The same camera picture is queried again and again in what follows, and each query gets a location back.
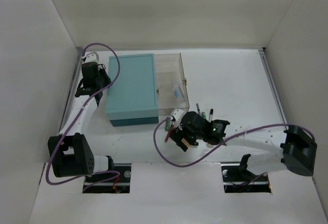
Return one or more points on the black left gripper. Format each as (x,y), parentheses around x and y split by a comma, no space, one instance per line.
(103,81)

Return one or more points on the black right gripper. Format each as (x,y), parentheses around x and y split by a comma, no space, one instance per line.
(178,134)

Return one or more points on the clear plastic bottle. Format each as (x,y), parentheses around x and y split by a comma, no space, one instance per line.
(178,93)

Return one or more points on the beige foundation bottle black cap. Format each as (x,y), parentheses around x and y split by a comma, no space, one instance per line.
(190,144)

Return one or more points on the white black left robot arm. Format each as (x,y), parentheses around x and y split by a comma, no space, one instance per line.
(70,152)

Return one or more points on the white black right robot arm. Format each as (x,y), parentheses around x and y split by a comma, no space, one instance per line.
(285,147)

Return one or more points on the red makeup pencil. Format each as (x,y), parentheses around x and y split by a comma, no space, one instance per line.
(169,132)

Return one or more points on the teal makeup box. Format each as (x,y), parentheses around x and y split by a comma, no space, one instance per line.
(132,99)

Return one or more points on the grey eyeliner pencil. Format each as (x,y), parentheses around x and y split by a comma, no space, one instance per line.
(198,108)

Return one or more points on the black silver mascara pen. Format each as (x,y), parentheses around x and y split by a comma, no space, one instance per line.
(211,115)

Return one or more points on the green tube left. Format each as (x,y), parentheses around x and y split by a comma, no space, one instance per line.
(168,124)

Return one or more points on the clear acrylic drawer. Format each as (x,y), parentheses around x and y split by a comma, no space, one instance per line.
(169,69)

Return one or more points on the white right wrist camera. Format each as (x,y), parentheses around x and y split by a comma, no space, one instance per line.
(177,114)

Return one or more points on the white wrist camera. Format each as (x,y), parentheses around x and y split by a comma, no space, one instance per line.
(177,114)
(91,57)

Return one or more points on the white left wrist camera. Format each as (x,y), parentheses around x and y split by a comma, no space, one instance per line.
(91,57)

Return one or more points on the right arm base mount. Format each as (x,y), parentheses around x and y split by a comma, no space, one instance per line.
(237,179)

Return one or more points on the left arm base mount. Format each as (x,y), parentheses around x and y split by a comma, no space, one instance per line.
(109,183)

